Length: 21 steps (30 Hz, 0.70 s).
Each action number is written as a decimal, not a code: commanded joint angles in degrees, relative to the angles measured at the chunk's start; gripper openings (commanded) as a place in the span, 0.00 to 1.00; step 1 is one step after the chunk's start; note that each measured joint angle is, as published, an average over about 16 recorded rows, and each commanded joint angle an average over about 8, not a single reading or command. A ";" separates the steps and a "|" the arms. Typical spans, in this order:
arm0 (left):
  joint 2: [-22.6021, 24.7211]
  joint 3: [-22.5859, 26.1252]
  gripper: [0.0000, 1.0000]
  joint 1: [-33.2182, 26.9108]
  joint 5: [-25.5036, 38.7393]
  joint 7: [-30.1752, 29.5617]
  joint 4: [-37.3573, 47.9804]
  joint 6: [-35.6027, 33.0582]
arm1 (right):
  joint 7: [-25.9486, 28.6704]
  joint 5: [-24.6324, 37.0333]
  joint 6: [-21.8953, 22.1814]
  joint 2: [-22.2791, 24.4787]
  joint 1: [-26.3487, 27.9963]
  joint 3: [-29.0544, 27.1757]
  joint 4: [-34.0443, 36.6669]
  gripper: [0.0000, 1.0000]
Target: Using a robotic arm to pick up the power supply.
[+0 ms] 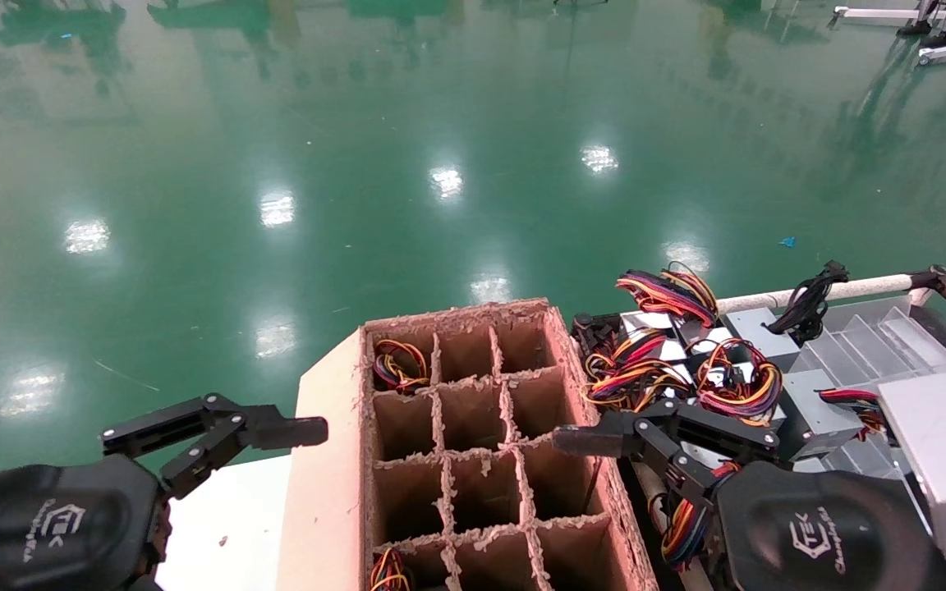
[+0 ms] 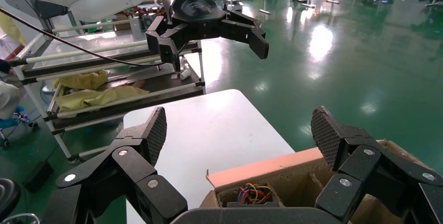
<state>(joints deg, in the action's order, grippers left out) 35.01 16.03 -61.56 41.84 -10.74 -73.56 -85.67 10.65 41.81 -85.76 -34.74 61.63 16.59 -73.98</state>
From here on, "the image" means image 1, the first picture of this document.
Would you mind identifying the brown cardboard divider box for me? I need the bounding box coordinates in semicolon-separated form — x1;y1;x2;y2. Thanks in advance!
276;297;661;591

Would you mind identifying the black rail corner joint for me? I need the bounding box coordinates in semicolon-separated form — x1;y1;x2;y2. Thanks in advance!
907;263;946;311

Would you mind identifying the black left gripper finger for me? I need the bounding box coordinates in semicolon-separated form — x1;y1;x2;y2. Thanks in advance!
100;392;329;500

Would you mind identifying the black cable bundle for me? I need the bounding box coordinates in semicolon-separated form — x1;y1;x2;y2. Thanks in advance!
766;260;850;346

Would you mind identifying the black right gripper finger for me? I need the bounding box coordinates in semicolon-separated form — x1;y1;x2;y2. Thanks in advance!
553;398;780;508

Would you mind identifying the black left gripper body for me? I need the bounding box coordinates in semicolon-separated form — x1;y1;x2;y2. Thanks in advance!
0;456;172;591

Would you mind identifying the grey power supply with cables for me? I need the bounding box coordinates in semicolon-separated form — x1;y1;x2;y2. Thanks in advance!
778;368;886;462
370;547;413;591
615;261;720;329
687;337;784;426
372;338;431;393
723;306;804;372
659;461;724;569
581;327;691;411

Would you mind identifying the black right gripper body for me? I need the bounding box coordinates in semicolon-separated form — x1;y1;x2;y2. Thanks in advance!
711;461;946;591

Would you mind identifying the white foam padded rail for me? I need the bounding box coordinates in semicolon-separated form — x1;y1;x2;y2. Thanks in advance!
631;460;708;591
715;273;934;317

